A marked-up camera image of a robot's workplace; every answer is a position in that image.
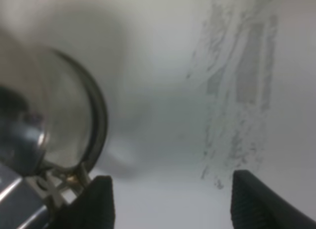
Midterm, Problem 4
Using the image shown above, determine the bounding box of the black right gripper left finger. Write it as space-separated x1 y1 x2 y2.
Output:
49 176 116 229

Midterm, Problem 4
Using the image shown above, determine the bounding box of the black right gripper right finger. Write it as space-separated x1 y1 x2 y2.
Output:
230 170 316 229

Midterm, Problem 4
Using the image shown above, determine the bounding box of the stainless steel teapot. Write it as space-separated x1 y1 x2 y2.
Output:
0 45 108 229

